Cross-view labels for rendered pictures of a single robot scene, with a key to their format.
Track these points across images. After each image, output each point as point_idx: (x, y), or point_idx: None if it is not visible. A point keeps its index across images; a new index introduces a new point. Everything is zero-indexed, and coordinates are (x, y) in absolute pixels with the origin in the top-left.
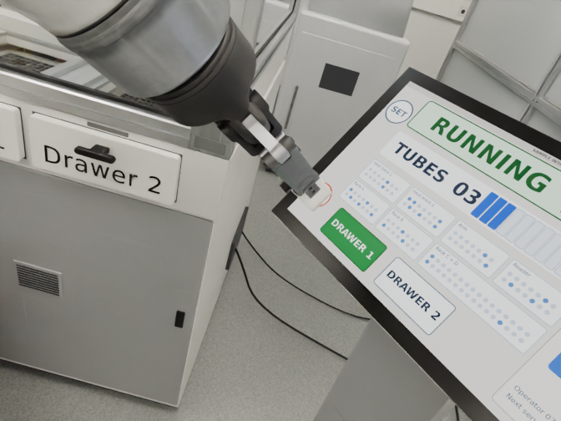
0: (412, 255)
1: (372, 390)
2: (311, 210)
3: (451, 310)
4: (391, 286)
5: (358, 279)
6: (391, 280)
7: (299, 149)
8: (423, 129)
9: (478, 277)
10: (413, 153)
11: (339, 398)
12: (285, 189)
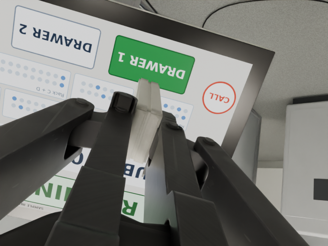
0: (79, 77)
1: None
2: (140, 79)
3: (13, 42)
4: (79, 34)
5: (117, 24)
6: (84, 41)
7: (143, 174)
8: (143, 200)
9: (12, 84)
10: (139, 175)
11: None
12: (119, 99)
